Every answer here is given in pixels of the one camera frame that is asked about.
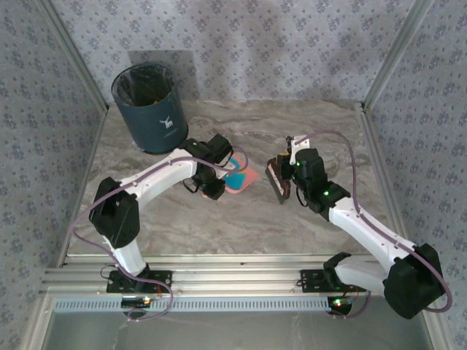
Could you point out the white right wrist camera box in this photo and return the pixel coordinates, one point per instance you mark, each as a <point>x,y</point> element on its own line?
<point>299,146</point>

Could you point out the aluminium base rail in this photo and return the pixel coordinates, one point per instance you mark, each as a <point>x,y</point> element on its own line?
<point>237,280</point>

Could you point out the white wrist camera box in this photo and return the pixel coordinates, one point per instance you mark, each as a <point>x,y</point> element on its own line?
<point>220,174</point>
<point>299,146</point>

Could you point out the clear plastic bin liner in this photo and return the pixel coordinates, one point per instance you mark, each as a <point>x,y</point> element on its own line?
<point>146,84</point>

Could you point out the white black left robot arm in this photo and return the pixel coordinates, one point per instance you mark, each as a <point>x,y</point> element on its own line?
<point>164,171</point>

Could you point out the left controller board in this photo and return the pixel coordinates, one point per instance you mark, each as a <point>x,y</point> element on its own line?
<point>136,302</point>

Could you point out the controller board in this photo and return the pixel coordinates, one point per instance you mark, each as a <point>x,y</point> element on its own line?
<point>339,303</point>
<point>136,302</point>

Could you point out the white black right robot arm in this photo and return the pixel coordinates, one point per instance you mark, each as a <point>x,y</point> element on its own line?
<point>365,229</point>

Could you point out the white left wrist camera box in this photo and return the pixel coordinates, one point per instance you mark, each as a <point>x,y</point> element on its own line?
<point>220,174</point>

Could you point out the black pink hand brush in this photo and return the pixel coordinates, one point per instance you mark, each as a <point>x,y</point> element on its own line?
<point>275,178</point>

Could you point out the aluminium frame leg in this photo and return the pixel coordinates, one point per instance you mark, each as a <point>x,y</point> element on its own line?
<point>36,321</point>
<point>439,328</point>

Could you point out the right controller board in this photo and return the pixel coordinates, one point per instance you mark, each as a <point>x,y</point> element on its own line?
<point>339,303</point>

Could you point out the pink plastic dustpan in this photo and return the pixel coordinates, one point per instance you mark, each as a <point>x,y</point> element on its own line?
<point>251,175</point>

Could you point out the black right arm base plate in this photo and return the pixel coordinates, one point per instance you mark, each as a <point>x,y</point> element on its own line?
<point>310,281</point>

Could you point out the aluminium frame post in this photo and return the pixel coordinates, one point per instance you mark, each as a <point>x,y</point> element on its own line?
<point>396,54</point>
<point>76,54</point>

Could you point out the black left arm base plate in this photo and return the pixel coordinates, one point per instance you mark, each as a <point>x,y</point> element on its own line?
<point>164,278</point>

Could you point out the dark blue waste bin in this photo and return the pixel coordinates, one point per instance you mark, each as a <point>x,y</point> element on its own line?
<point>157,120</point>

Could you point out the blue paper scrap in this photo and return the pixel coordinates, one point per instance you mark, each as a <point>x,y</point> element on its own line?
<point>235,179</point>
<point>231,159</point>

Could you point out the aluminium table side rail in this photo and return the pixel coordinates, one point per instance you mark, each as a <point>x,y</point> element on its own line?
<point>96,146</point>
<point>376,146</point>

